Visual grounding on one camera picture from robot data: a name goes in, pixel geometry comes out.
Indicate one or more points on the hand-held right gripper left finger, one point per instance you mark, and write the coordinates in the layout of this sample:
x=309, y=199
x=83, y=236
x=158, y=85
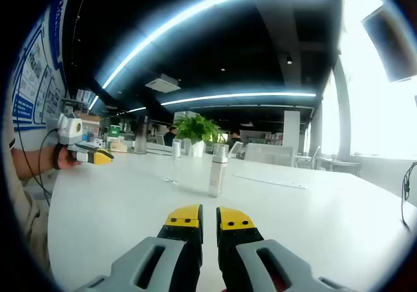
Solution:
x=156, y=259

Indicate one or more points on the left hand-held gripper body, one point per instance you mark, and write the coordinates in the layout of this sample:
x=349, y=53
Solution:
x=68, y=129

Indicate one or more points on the white office chair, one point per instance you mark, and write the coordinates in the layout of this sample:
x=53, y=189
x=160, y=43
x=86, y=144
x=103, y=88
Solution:
x=270, y=155

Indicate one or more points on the person in beige shirt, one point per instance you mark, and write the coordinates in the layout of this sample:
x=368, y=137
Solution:
x=29, y=227

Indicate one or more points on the clear pump bottle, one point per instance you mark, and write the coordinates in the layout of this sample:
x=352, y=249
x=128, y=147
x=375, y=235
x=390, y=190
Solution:
x=174, y=174

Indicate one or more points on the ceiling air conditioner unit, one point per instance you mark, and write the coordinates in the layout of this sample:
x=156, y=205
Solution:
x=163, y=83

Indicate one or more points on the beige tissue box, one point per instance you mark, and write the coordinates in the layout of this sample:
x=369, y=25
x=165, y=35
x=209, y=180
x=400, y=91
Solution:
x=119, y=147

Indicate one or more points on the potted green plant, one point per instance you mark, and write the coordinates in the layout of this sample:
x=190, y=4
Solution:
x=195, y=129

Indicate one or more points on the person's left hand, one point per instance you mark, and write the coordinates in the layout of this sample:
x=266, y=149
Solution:
x=68, y=160

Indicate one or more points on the ceiling light strip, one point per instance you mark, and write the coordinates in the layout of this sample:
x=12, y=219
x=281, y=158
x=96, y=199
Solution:
x=94, y=102
x=244, y=95
x=208, y=3
x=137, y=109

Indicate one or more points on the window side counter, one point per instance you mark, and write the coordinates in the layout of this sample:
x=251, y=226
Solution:
x=342, y=165

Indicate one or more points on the blue white wall poster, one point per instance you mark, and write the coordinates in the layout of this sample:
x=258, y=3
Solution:
x=36, y=77

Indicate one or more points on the green box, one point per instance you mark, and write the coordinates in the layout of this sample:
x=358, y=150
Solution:
x=114, y=130

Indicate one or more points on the wide clear bottle cover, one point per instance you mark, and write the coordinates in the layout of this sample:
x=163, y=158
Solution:
x=221, y=152

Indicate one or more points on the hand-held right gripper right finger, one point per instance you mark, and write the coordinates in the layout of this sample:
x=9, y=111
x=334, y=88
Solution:
x=270, y=259

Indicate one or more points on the slim clear bottle cover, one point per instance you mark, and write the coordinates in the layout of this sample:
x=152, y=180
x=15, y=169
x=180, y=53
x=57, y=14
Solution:
x=176, y=149

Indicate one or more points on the dark grey tumbler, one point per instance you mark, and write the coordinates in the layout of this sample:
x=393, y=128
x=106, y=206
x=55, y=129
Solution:
x=141, y=139

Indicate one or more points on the white pump bottle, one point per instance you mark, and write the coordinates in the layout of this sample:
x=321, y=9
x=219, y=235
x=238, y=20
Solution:
x=217, y=178

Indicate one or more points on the wall shelf with white boxes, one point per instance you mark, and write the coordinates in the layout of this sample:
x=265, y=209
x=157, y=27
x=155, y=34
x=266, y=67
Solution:
x=81, y=96

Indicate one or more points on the brown cardboard box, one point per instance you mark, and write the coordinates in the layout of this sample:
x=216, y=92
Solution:
x=91, y=118

